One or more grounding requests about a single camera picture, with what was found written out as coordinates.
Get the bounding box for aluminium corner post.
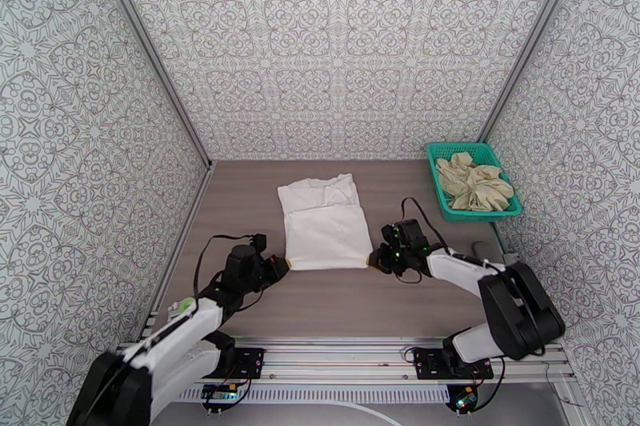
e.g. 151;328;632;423
477;0;596;145
85;0;215;170

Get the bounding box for aluminium table edge rail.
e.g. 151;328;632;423
134;161;216;343

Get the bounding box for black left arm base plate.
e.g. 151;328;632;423
210;347;266;380

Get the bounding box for white slotted cable duct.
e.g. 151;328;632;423
179;385;451;404

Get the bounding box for small circuit board, long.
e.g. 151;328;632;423
199;383;238;406

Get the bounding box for white bracket with green ring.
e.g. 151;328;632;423
167;296;199;322

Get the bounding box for white t-shirt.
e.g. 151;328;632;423
277;173;374;272

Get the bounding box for green plastic mesh basket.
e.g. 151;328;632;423
426;141;523;223

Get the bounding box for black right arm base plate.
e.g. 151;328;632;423
414;347;494;380

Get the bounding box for beige drawstring shorts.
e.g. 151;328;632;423
434;151;516;213

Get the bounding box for small circuit board, round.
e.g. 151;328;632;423
447;387;478;413

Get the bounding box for aluminium rail frame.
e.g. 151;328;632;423
114;336;576;387

